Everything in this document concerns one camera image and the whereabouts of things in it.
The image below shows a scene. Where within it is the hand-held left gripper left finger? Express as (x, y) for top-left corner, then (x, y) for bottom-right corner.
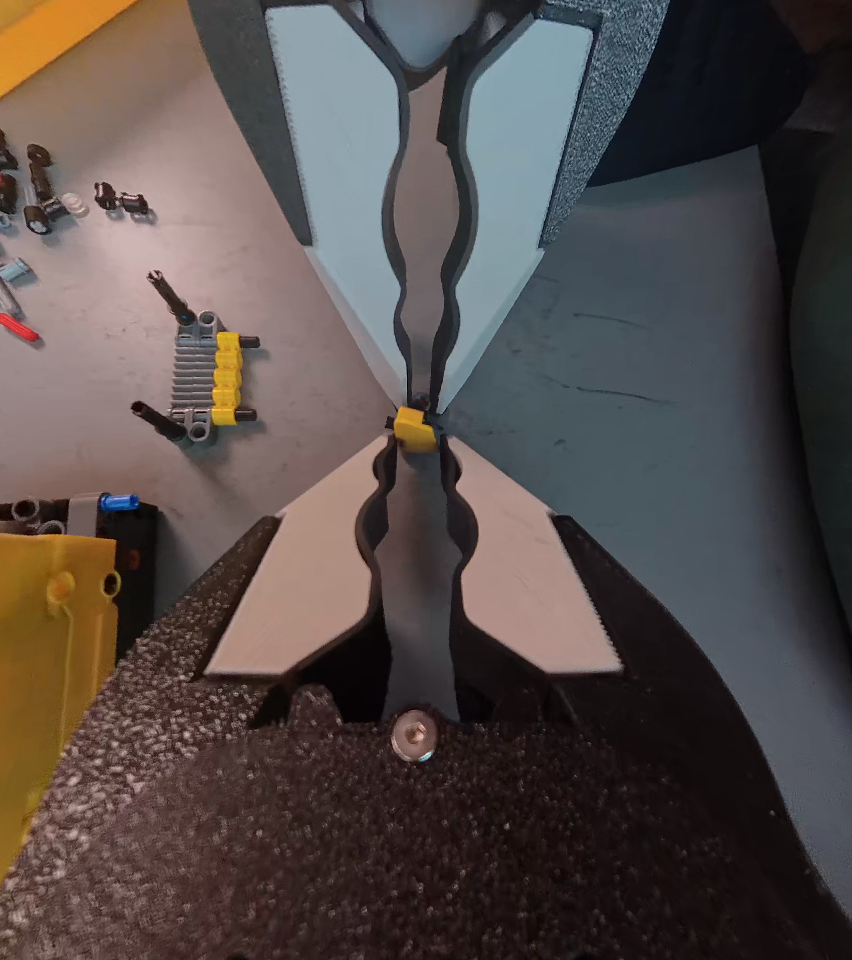
(203, 431), (400, 699)

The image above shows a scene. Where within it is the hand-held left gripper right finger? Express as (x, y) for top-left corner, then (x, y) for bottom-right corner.
(437, 435), (625, 699)

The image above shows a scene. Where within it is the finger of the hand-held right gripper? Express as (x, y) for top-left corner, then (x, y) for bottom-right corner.
(428, 15), (595, 415)
(263, 0), (419, 412)

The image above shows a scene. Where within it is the yellow grey lego arm assembly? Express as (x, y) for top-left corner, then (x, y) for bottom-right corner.
(384, 391), (448, 456)

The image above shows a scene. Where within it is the black lego elbow connector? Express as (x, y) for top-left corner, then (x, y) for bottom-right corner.
(23, 142), (89, 235)

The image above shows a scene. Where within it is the grey grille yellow lego subassembly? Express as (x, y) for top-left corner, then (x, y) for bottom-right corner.
(129, 270), (260, 445)

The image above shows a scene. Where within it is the yellow black lego robot build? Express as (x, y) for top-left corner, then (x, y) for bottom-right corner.
(0, 491), (160, 875)

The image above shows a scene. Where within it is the yellow plastic parts bin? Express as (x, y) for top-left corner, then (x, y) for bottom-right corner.
(0, 0), (142, 106)

